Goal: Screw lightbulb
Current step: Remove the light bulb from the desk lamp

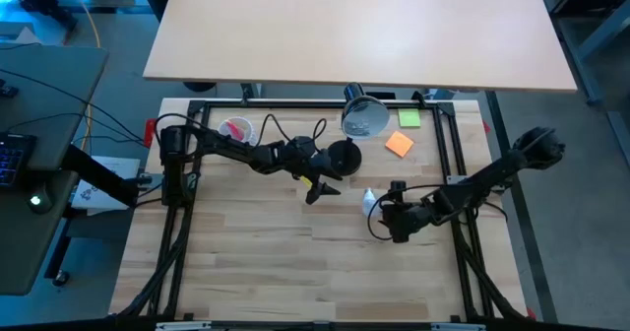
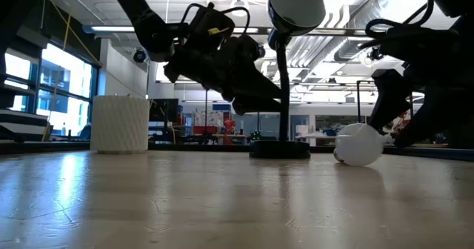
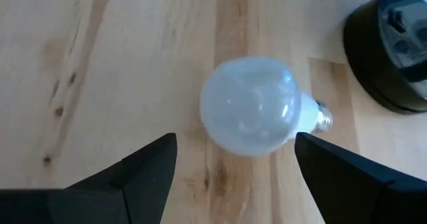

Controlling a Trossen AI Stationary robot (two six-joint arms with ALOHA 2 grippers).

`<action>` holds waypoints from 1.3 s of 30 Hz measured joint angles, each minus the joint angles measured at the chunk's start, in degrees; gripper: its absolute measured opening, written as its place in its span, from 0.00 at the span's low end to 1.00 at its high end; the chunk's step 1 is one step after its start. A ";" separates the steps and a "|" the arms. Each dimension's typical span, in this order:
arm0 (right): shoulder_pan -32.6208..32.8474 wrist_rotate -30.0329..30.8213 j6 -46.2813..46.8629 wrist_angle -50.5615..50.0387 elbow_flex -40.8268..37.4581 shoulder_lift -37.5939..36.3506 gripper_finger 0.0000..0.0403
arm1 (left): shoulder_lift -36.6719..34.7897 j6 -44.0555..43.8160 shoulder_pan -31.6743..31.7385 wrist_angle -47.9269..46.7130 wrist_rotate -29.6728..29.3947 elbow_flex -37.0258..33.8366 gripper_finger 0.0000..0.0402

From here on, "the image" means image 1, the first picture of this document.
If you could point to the orange sticky note pad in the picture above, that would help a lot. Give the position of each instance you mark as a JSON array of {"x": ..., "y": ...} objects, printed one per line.
[{"x": 399, "y": 144}]

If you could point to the white textured cup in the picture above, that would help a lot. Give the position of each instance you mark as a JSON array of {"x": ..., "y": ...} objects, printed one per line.
[{"x": 238, "y": 126}]

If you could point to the white printed paper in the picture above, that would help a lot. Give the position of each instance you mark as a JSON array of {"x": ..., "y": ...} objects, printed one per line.
[{"x": 123, "y": 166}]

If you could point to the light wooden desk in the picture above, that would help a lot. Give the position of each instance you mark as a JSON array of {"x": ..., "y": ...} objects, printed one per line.
[{"x": 344, "y": 30}]

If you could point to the pink marker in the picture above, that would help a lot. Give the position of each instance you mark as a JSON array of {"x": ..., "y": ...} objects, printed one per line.
[{"x": 237, "y": 130}]

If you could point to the green sticky note pad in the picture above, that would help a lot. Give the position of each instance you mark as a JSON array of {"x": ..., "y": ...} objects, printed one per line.
[{"x": 409, "y": 118}]

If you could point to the grey metal shelf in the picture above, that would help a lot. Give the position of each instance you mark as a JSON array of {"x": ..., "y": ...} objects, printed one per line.
[{"x": 590, "y": 35}]

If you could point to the black computer mouse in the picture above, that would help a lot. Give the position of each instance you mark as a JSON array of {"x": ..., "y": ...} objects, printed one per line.
[{"x": 39, "y": 200}]

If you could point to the black gooseneck desk lamp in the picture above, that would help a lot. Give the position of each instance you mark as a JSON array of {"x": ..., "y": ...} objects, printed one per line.
[{"x": 344, "y": 158}]

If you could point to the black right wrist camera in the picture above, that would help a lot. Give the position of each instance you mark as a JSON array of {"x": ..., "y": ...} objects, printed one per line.
[{"x": 397, "y": 190}]

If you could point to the grey side desk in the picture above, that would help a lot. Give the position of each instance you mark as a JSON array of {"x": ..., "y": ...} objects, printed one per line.
[{"x": 44, "y": 222}]

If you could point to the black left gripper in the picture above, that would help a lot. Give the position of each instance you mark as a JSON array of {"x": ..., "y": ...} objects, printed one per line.
[{"x": 317, "y": 166}]

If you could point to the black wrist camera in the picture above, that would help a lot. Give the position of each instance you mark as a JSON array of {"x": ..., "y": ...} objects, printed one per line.
[
  {"x": 397, "y": 190},
  {"x": 302, "y": 145}
]

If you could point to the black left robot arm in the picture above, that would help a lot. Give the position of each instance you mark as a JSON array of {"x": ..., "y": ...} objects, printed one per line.
[{"x": 226, "y": 146}]

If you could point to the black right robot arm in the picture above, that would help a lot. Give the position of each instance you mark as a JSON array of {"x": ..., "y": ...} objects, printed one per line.
[{"x": 492, "y": 176}]

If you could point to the black desk foot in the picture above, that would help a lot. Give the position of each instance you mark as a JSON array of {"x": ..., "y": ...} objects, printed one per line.
[{"x": 199, "y": 86}]

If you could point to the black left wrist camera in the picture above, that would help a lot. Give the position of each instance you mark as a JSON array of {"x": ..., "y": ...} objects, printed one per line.
[{"x": 302, "y": 145}]

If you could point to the black keyboard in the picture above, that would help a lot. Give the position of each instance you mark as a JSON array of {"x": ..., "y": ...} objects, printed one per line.
[{"x": 12, "y": 158}]

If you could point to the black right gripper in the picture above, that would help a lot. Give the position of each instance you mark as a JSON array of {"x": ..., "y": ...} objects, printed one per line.
[{"x": 406, "y": 220}]

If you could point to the small black device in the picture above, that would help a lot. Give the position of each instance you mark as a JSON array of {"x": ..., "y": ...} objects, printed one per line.
[{"x": 7, "y": 89}]

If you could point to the silver mounting plate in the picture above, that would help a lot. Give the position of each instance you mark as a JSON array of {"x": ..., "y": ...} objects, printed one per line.
[
  {"x": 458, "y": 327},
  {"x": 183, "y": 326}
]

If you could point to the silver arm base bracket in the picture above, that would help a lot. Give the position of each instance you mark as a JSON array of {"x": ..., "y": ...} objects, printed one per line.
[{"x": 453, "y": 180}]

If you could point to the red clamp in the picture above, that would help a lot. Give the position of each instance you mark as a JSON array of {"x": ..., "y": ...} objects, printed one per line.
[
  {"x": 149, "y": 133},
  {"x": 488, "y": 126},
  {"x": 531, "y": 314}
]

